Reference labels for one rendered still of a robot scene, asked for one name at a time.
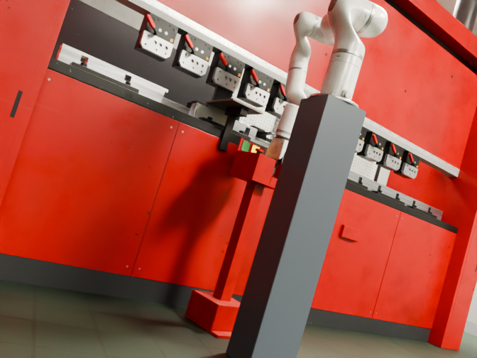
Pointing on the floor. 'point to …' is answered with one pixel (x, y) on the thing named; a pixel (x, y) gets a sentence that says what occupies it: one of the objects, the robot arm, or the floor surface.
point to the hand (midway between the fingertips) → (271, 170)
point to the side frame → (453, 202)
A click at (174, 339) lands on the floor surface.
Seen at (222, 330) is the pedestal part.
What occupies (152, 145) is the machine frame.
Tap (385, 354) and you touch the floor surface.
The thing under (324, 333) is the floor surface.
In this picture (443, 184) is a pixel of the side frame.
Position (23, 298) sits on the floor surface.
